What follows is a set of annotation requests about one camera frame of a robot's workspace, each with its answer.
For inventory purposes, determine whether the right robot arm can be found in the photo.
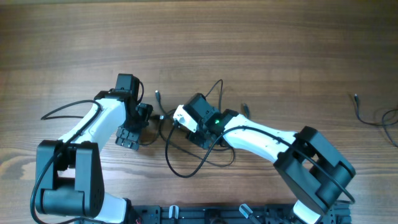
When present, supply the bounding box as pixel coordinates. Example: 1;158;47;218
173;93;356;223

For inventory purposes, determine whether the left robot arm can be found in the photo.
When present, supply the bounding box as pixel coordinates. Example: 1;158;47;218
30;73;153;223

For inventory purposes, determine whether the black usb cable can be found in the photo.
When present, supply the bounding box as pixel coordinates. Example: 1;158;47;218
203;78;251;121
353;93;398;147
138;90;236;168

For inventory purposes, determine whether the left camera black cable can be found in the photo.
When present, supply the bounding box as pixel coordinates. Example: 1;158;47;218
29;100;103;224

